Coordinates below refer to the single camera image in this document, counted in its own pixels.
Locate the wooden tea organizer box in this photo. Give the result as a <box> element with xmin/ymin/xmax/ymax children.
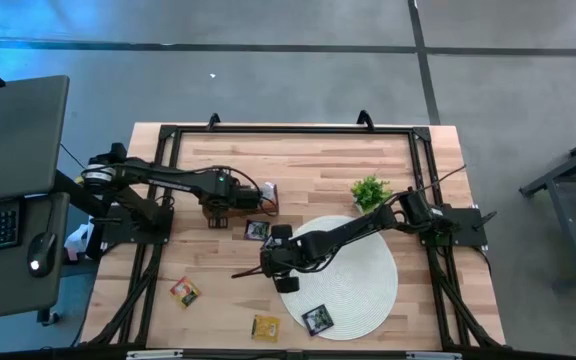
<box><xmin>201</xmin><ymin>182</ymin><xmax>282</xmax><ymax>230</ymax></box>

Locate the yellow tea bag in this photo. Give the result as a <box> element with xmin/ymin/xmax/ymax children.
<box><xmin>250</xmin><ymin>313</ymin><xmax>282</xmax><ymax>344</ymax></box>

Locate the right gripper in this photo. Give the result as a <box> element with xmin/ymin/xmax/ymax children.
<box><xmin>231</xmin><ymin>223</ymin><xmax>314</xmax><ymax>295</ymax></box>

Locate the white round woven placemat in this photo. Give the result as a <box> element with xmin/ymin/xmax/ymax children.
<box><xmin>276</xmin><ymin>214</ymin><xmax>400</xmax><ymax>342</ymax></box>

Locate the black aluminium table frame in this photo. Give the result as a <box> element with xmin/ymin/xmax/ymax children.
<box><xmin>80</xmin><ymin>122</ymin><xmax>509</xmax><ymax>360</ymax></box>

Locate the grey desk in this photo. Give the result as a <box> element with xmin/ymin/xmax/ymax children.
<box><xmin>0</xmin><ymin>74</ymin><xmax>71</xmax><ymax>324</ymax></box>

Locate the black computer mouse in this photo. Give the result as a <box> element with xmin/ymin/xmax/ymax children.
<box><xmin>26</xmin><ymin>230</ymin><xmax>59</xmax><ymax>279</ymax></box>

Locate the white printed tea pouch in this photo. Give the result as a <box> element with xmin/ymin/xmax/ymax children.
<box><xmin>261</xmin><ymin>181</ymin><xmax>280</xmax><ymax>207</ymax></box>

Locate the silver aluminium bracket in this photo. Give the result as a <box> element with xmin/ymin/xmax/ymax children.
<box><xmin>126</xmin><ymin>349</ymin><xmax>185</xmax><ymax>360</ymax></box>
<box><xmin>405</xmin><ymin>351</ymin><xmax>464</xmax><ymax>360</ymax></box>

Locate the dark metal table frame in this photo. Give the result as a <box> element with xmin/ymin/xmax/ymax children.
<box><xmin>519</xmin><ymin>127</ymin><xmax>576</xmax><ymax>292</ymax></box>

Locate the dark green tea bag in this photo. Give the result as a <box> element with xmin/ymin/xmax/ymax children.
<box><xmin>300</xmin><ymin>303</ymin><xmax>335</xmax><ymax>337</ymax></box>
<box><xmin>243</xmin><ymin>218</ymin><xmax>271</xmax><ymax>242</ymax></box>

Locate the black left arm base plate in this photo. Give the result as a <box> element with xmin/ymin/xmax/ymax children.
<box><xmin>98</xmin><ymin>205</ymin><xmax>175</xmax><ymax>247</ymax></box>

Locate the black desk caster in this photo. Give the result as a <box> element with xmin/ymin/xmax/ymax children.
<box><xmin>36</xmin><ymin>308</ymin><xmax>62</xmax><ymax>327</ymax></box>

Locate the thin brown cable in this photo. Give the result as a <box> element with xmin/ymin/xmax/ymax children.
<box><xmin>395</xmin><ymin>164</ymin><xmax>469</xmax><ymax>201</ymax></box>

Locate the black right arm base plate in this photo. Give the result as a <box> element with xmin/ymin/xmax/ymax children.
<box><xmin>420</xmin><ymin>204</ymin><xmax>489</xmax><ymax>249</ymax></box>

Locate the green plant in white pot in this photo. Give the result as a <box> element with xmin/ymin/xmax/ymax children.
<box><xmin>350</xmin><ymin>174</ymin><xmax>393</xmax><ymax>214</ymax></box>

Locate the orange fruit tea bag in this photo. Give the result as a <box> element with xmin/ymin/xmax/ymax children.
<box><xmin>168</xmin><ymin>276</ymin><xmax>202</xmax><ymax>310</ymax></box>

